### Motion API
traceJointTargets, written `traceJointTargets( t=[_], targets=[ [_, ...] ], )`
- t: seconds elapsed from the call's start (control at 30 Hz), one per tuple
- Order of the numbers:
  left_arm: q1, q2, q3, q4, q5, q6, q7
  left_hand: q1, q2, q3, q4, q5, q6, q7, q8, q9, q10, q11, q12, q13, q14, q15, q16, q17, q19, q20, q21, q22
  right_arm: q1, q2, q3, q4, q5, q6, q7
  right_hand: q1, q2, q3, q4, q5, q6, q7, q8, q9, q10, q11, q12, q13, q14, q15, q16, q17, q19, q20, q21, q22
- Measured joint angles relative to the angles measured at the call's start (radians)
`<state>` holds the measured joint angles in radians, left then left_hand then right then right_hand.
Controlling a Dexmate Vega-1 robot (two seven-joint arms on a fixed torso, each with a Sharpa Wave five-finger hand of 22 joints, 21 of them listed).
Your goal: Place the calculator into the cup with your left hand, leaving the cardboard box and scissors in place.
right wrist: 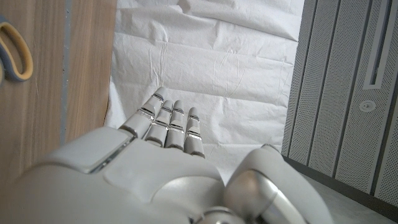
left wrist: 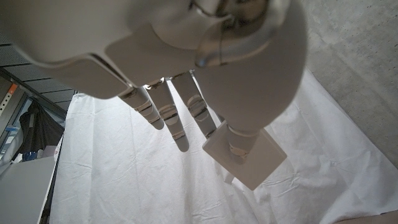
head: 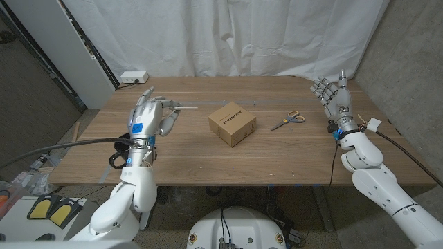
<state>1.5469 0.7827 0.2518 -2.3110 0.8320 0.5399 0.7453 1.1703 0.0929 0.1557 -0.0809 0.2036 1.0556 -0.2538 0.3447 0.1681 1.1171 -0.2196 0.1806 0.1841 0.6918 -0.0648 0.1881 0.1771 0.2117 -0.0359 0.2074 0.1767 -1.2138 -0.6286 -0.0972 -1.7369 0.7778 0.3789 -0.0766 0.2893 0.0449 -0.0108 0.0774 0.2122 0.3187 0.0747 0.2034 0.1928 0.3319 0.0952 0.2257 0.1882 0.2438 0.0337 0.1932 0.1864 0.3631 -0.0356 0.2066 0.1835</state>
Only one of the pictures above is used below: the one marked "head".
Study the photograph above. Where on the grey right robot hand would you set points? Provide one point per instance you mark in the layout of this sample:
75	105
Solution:
341	103

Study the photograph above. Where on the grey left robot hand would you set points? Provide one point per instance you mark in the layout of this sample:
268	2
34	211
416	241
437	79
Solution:
145	117

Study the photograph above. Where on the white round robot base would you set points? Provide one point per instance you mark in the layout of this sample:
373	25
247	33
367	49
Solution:
239	228

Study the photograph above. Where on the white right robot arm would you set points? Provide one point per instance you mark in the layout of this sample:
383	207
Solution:
380	186

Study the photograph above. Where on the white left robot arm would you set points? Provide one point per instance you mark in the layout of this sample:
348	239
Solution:
138	186

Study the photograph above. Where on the grey and yellow scissors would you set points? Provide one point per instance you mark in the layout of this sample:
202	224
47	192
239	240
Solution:
290	120

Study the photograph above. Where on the brown cardboard box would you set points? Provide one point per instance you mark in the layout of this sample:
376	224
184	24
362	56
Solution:
232	121

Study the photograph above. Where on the grey power adapter box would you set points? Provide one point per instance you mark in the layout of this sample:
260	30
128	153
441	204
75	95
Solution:
295	237

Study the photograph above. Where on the black mug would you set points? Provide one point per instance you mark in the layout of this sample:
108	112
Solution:
121	148

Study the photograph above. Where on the white power strip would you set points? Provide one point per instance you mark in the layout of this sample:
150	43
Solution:
134	76

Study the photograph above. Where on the white cabinet panel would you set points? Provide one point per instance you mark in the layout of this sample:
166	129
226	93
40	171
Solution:
69	58

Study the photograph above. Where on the grey table leg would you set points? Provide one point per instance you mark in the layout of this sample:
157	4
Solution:
148	214
323	207

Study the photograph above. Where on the white cloth curtain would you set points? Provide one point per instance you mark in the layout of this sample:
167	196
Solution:
225	34

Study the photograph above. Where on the clear plastic bags pile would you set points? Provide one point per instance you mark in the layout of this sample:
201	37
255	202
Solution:
33	176

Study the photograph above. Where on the yellow and black foot pedal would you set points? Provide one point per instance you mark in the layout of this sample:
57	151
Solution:
39	209
62	214

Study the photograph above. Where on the white floor platform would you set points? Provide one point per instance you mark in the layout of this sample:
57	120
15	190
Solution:
20	228

